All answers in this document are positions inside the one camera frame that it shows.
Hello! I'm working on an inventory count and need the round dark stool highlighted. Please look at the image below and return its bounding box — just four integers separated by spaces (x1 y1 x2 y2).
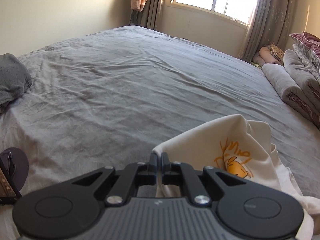
1 147 29 197

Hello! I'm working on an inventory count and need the grey curtain right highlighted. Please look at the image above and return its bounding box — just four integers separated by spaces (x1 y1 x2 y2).
238 0 296 62

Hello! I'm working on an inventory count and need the white Winnie the Pooh sweatshirt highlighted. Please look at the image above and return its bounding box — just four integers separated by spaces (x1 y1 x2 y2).
153 114 319 239

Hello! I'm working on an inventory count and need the mauve pillow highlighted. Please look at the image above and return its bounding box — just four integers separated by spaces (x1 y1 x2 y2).
289 31 319 58

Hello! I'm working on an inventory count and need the pink bundle by curtain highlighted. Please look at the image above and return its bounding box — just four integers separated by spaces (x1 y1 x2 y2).
252 44 284 68

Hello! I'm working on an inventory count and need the grey bed sheet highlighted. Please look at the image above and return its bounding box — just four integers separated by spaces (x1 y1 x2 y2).
1 26 319 239

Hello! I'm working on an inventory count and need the grey curtain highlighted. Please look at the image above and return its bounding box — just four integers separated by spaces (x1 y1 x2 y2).
130 0 164 30
238 0 296 62

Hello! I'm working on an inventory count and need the dark grey folded cloth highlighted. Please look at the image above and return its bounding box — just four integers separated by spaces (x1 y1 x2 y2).
0 53 32 114

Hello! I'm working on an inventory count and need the grey curtain left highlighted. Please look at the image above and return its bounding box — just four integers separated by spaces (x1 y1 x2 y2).
130 0 164 30

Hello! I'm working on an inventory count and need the folded grey quilt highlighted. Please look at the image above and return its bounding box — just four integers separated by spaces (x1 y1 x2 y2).
262 44 319 127

